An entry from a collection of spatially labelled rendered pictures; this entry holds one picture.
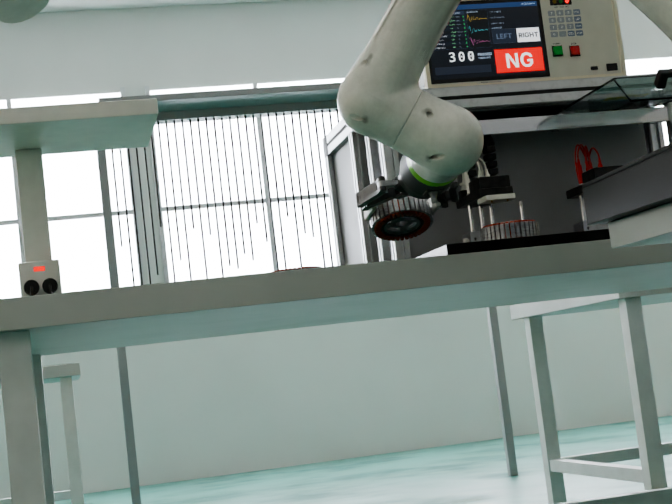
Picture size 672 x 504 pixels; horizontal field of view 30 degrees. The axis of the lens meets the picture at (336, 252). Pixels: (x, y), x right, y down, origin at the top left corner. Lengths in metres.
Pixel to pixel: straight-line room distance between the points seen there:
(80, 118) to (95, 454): 6.07
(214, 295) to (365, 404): 6.91
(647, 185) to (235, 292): 0.68
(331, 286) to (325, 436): 6.81
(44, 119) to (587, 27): 1.15
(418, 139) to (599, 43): 0.89
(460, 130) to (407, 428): 7.14
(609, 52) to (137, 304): 1.20
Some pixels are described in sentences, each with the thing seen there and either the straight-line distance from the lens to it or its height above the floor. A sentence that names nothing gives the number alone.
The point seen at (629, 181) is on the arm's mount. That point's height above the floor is 0.79.
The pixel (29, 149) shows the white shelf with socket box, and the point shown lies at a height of 1.17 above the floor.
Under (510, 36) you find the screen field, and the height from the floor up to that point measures 1.22.
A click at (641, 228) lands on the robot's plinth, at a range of 1.80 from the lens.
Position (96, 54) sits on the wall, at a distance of 8.98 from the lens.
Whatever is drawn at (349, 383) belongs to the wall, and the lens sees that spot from 8.86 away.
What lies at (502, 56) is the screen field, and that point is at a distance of 2.62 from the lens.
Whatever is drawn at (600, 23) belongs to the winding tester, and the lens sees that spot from 2.72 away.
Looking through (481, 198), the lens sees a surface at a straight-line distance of 2.45.
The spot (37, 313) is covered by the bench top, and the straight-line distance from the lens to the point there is 1.99.
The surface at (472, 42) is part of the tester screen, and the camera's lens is 2.60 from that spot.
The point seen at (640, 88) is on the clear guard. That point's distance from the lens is 2.42.
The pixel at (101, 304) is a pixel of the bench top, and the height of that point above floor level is 0.72.
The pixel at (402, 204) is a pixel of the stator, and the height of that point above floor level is 0.85.
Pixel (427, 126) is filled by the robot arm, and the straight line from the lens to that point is 1.88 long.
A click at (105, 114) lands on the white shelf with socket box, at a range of 2.72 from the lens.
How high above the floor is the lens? 0.57
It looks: 6 degrees up
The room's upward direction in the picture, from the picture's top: 7 degrees counter-clockwise
